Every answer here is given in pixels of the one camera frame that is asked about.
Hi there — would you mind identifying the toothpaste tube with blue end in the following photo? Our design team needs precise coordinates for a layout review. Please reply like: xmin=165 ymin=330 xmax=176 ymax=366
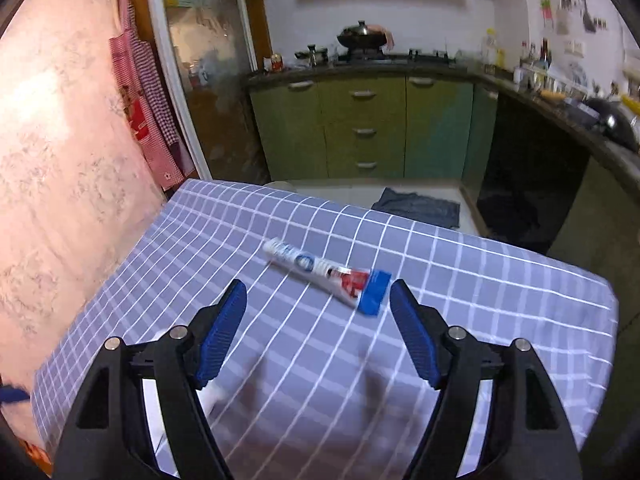
xmin=262 ymin=238 xmax=392 ymax=316

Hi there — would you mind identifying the blue white checkered tablecloth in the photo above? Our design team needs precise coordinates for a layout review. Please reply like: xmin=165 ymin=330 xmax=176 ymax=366
xmin=32 ymin=180 xmax=618 ymax=479

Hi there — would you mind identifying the dark cloth on floor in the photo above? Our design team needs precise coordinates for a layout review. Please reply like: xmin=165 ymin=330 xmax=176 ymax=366
xmin=371 ymin=188 xmax=460 ymax=229

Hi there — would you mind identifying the red checkered apron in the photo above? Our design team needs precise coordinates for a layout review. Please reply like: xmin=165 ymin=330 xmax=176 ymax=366
xmin=110 ymin=0 xmax=195 ymax=191

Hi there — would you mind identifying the red jar on counter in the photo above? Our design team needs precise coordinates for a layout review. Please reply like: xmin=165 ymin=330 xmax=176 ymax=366
xmin=270 ymin=53 xmax=283 ymax=73

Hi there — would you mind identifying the small black pot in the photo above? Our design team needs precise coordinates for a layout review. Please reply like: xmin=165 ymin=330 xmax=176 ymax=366
xmin=295 ymin=44 xmax=329 ymax=67

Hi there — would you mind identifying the black wok by sink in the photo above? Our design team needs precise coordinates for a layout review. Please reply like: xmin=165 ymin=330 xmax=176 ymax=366
xmin=584 ymin=98 xmax=639 ymax=154

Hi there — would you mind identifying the black wok with lid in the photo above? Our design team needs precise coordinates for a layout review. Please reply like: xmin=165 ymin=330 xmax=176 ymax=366
xmin=337 ymin=21 xmax=395 ymax=50

